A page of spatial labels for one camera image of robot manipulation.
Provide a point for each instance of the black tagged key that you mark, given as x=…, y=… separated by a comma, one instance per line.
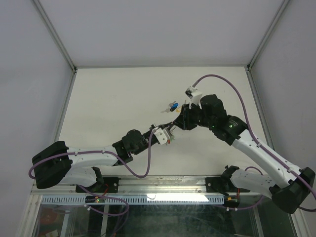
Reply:
x=168, y=110

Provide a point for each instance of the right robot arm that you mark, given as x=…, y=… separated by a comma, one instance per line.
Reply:
x=285, y=183

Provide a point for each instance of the white slotted cable duct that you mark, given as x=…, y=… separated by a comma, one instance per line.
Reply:
x=147, y=199

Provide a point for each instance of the aluminium mounting rail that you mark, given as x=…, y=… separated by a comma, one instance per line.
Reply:
x=130, y=185

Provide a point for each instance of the keyring with tagged keys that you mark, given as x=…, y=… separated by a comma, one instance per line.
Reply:
x=170, y=139

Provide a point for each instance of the left aluminium frame post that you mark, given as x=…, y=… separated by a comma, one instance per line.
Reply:
x=53, y=33

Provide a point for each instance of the blue tagged key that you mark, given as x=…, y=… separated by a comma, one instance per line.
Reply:
x=173, y=106

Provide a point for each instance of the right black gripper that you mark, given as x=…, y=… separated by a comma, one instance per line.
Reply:
x=183, y=120

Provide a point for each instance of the right aluminium frame post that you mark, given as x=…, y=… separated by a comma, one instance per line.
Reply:
x=269, y=32

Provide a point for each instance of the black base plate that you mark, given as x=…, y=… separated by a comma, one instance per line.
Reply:
x=219, y=185
x=109, y=184

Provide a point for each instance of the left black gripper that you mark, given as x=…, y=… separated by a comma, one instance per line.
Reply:
x=166, y=126

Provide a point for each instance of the aluminium frame post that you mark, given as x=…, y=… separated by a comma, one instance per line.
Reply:
x=53, y=33
x=269, y=32

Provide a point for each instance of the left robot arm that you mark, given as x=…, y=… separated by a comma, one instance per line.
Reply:
x=61, y=164

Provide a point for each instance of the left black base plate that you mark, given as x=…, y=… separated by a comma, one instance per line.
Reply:
x=109, y=184

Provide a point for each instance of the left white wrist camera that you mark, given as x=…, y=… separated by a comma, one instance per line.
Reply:
x=161, y=135

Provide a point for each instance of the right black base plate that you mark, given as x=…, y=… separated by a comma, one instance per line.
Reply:
x=219, y=185

